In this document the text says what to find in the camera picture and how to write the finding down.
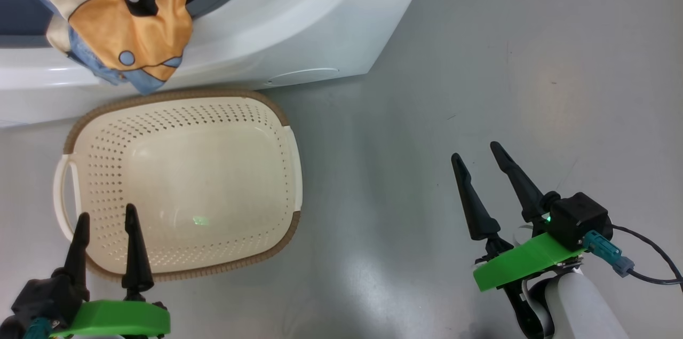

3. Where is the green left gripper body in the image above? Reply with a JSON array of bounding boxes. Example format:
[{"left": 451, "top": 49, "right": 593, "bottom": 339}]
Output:
[{"left": 51, "top": 299, "right": 171, "bottom": 339}]

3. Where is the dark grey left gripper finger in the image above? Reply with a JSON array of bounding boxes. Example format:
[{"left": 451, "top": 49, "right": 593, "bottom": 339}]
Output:
[
  {"left": 63, "top": 212, "right": 91, "bottom": 302},
  {"left": 122, "top": 203, "right": 155, "bottom": 301}
]

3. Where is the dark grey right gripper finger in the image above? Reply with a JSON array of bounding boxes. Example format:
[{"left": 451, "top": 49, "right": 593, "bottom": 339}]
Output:
[
  {"left": 490, "top": 141, "right": 550, "bottom": 222},
  {"left": 451, "top": 153, "right": 514, "bottom": 258}
]

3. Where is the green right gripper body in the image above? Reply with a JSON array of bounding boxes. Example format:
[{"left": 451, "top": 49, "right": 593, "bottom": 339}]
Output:
[{"left": 473, "top": 232, "right": 585, "bottom": 293}]

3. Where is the blue cartoon print garment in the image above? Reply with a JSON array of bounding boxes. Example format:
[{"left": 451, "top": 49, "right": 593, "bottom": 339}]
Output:
[{"left": 0, "top": 0, "right": 194, "bottom": 95}]

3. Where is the white washing machine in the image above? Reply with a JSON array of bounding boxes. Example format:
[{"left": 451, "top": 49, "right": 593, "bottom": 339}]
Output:
[{"left": 0, "top": 0, "right": 438, "bottom": 127}]

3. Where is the cream perforated laundry basket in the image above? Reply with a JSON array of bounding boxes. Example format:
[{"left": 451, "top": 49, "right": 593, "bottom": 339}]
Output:
[{"left": 52, "top": 88, "right": 304, "bottom": 282}]

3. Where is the round white filter cover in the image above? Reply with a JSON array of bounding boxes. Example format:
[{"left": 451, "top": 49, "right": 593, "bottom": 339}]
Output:
[{"left": 267, "top": 67, "right": 340, "bottom": 86}]

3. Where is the teal left camera connector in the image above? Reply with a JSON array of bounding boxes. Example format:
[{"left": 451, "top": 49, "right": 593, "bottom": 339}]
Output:
[{"left": 21, "top": 318, "right": 54, "bottom": 339}]

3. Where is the teal camera connector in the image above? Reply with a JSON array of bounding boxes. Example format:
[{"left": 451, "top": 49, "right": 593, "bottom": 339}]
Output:
[
  {"left": 21, "top": 318, "right": 54, "bottom": 339},
  {"left": 583, "top": 231, "right": 636, "bottom": 277}
]

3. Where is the teal right camera connector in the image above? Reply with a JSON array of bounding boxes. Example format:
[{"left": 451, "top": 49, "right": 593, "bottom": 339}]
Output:
[{"left": 583, "top": 231, "right": 636, "bottom": 277}]

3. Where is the black right camera cable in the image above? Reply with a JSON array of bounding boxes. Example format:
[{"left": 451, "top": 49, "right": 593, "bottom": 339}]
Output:
[{"left": 611, "top": 224, "right": 683, "bottom": 291}]

